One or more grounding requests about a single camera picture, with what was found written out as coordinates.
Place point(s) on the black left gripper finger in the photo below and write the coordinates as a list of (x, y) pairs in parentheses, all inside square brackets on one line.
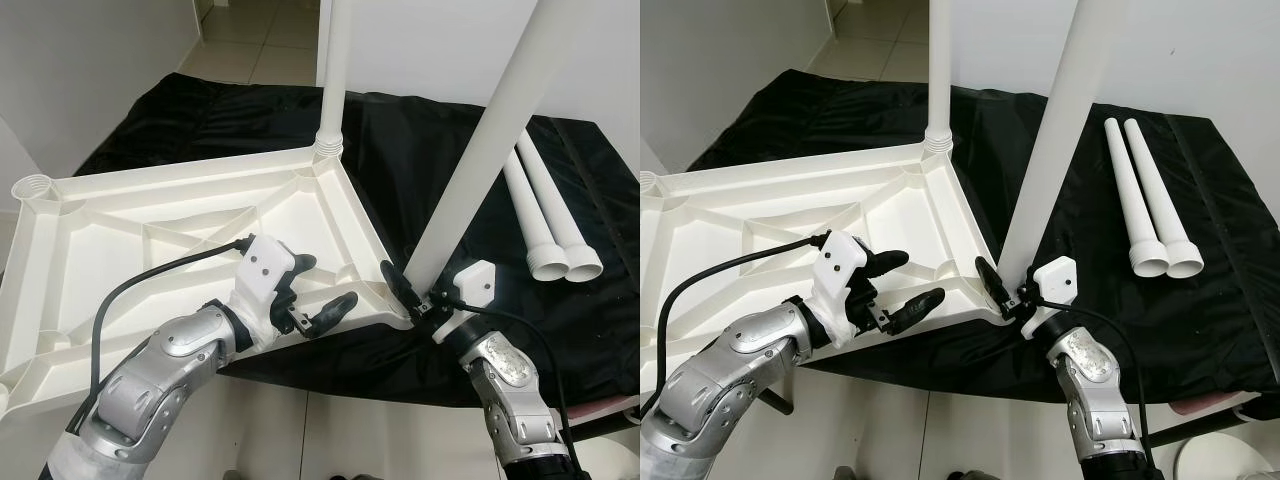
[(882, 268), (295, 270), (917, 311), (332, 311)]

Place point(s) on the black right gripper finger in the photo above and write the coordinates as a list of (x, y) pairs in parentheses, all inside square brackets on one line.
[(996, 288), (402, 288)]

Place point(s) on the white plastic table top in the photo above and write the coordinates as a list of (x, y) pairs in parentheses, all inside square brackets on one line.
[(150, 230), (750, 220)]

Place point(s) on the white plastic table leg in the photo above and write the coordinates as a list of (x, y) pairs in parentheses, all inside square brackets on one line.
[(1133, 200), (940, 70), (556, 210), (1160, 200), (535, 235), (1058, 140), (495, 142), (332, 70)]

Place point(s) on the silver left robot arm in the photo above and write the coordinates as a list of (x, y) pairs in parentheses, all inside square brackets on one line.
[(150, 370), (740, 365)]

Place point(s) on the black table cloth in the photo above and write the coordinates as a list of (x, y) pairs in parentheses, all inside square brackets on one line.
[(1200, 330), (560, 340)]

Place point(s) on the dark robot right foot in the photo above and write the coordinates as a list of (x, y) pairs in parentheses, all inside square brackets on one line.
[(972, 476), (360, 477)]

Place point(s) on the white round floor fan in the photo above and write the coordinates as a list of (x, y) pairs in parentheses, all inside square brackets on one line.
[(1220, 460)]

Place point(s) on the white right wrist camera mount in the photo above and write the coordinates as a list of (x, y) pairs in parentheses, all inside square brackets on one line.
[(475, 285), (1055, 280)]

